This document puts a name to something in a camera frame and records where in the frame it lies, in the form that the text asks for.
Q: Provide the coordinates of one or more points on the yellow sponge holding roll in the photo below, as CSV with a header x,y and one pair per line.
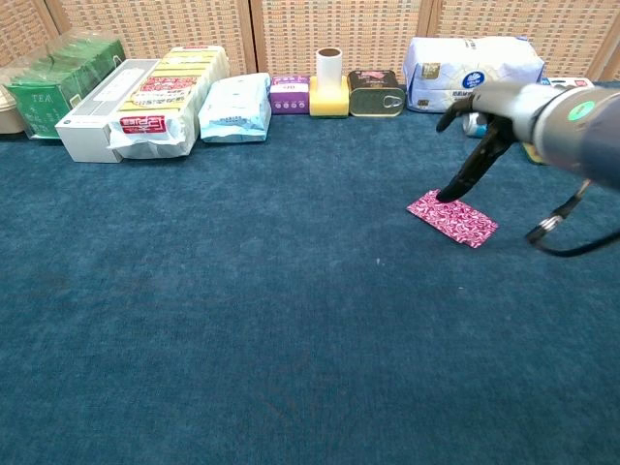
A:
x,y
329,104

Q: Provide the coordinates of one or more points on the large white tissue pack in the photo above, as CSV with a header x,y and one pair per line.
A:
x,y
436,63

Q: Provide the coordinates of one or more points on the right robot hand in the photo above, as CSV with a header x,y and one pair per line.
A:
x,y
513,111

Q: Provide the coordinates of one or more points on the long white cardboard box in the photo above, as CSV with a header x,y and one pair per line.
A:
x,y
87,126

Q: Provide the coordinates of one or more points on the gold luncheon meat can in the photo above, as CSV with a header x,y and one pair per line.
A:
x,y
375,99

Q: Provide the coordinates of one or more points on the small purple box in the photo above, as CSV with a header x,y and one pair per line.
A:
x,y
289,99

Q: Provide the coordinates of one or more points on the wicker folding screen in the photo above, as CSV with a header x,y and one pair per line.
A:
x,y
339,29

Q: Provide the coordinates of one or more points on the loose yellow sponge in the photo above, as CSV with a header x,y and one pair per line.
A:
x,y
533,156

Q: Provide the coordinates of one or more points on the white roll with cardboard core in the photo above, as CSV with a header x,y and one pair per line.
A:
x,y
329,68

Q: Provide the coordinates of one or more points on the light blue wet wipes pack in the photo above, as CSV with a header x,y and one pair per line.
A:
x,y
235,109

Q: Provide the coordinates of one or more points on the clear box of green tea bags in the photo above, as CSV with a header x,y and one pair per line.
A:
x,y
48,92

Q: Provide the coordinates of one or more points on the yellow red snack package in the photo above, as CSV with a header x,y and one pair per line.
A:
x,y
164,92

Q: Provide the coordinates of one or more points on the pink patterned packet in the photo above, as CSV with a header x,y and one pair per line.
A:
x,y
460,223

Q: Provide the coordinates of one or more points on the teal table cloth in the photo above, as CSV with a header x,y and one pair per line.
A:
x,y
242,290

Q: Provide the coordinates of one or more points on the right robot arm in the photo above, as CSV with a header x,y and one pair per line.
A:
x,y
586,135

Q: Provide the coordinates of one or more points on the blue cling film roll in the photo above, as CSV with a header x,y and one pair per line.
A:
x,y
472,127

